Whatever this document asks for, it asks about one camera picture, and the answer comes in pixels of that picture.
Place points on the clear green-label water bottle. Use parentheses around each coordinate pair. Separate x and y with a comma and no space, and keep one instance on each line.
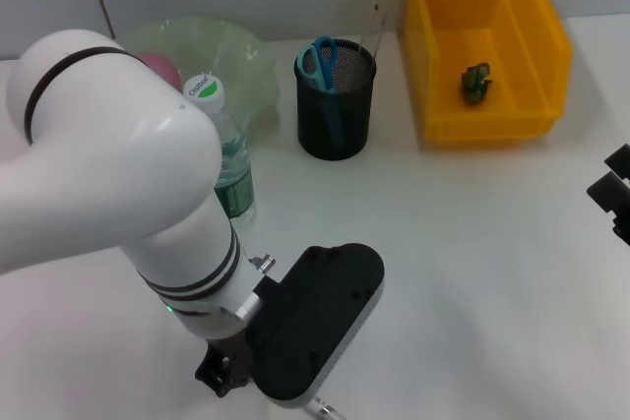
(238,169)

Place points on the green glass fruit plate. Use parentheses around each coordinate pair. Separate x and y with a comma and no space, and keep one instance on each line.
(241,61)

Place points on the pink peach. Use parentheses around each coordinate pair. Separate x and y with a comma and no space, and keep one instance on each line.
(162,68)

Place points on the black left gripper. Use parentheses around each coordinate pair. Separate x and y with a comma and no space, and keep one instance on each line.
(236,361)

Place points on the yellow plastic bin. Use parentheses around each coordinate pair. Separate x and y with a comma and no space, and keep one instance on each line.
(443,21)

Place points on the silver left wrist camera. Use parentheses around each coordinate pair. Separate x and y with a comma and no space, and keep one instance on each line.
(310,326)

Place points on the grey ballpoint pen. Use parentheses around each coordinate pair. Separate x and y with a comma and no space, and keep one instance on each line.
(325,410)

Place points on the black mesh pen holder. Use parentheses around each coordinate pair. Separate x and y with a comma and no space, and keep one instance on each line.
(354,115)

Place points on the green plastic wrapper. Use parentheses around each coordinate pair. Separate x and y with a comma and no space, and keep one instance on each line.
(475,83)

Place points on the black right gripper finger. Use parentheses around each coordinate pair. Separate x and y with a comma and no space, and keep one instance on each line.
(621,159)
(610,191)

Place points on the blue scissors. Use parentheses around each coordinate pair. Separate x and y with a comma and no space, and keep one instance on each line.
(325,76)

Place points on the clear plastic ruler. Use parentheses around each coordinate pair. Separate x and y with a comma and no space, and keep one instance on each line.
(374,26)

